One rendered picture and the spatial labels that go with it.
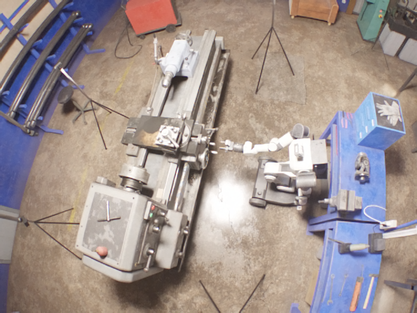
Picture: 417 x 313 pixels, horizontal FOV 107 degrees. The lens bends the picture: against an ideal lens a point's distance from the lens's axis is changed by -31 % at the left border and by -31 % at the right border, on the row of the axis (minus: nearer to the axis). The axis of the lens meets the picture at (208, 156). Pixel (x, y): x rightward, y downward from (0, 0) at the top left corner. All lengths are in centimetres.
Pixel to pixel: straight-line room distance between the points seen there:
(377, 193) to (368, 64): 287
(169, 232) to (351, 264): 161
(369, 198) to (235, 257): 160
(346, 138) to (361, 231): 88
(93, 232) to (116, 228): 21
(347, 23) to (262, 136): 349
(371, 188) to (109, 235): 221
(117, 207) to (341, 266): 183
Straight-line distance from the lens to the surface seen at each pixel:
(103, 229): 165
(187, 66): 245
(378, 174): 233
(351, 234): 208
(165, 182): 202
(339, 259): 204
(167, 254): 200
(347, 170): 216
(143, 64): 425
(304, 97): 346
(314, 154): 173
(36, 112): 413
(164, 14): 453
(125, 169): 179
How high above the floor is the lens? 270
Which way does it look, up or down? 68 degrees down
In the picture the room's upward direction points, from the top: 22 degrees counter-clockwise
